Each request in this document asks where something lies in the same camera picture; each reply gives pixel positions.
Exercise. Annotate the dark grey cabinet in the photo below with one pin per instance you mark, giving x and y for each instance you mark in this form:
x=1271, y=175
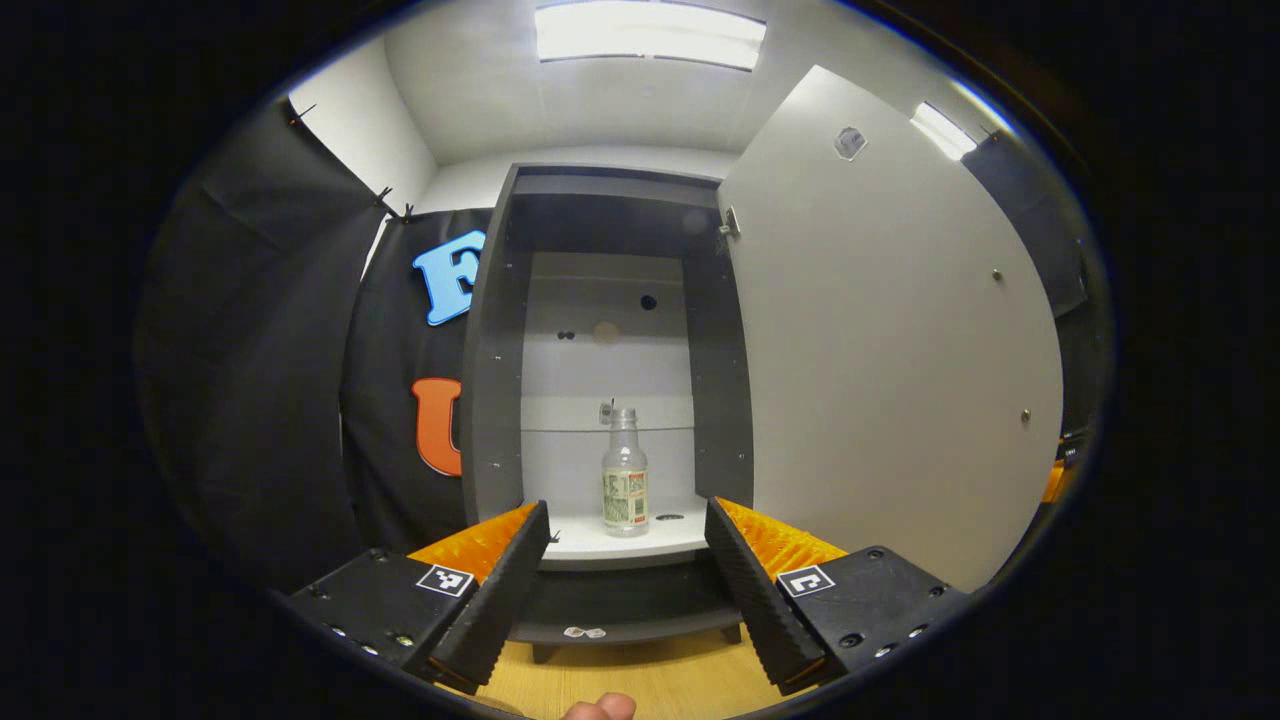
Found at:
x=490, y=400

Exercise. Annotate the large ceiling light panel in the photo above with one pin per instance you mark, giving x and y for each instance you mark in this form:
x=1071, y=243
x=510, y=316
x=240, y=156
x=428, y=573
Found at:
x=650, y=32

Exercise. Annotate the grey cabinet door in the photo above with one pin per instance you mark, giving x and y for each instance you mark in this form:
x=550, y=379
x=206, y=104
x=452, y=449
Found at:
x=880, y=380

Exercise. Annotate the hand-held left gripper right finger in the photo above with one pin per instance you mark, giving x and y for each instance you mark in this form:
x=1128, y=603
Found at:
x=760, y=600

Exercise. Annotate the clear plastic bottle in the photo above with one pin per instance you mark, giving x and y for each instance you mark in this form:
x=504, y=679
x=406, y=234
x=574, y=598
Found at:
x=625, y=490

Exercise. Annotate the metal door hinge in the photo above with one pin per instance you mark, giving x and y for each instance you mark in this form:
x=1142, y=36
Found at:
x=731, y=222

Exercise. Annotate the black backdrop cloth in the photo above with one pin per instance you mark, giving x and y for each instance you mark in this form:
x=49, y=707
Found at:
x=250, y=400

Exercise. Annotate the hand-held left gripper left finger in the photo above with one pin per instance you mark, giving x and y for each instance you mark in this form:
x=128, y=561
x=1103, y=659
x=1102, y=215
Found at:
x=500, y=600

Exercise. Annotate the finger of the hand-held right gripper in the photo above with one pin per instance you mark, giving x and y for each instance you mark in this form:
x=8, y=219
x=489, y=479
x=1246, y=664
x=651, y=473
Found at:
x=1053, y=485

